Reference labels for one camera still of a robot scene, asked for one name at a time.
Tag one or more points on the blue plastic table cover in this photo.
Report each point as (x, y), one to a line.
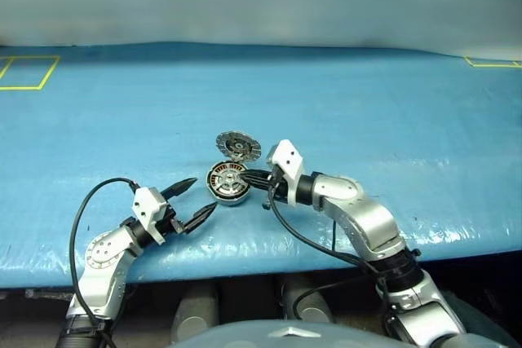
(367, 120)

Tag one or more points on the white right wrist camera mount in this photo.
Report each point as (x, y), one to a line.
(289, 160)

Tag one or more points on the grey rounded shape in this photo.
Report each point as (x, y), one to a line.
(195, 311)
(310, 303)

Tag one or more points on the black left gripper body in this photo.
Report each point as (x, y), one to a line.
(169, 223)

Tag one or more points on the silver finned motor lid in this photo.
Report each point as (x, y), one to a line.
(226, 142)

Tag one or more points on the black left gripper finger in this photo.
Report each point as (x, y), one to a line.
(179, 189)
(200, 219)

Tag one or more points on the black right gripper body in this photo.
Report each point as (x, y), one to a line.
(277, 189)

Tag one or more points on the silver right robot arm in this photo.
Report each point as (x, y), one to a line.
(367, 217)

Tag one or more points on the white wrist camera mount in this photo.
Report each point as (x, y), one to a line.
(144, 201)
(289, 160)

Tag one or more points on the motor stator base copper coils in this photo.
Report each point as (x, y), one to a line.
(228, 201)

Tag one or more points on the grey robot torso with logo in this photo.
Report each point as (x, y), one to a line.
(285, 336)

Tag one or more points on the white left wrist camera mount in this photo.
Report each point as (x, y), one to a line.
(144, 201)

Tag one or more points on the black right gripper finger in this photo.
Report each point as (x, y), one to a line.
(261, 174)
(259, 184)

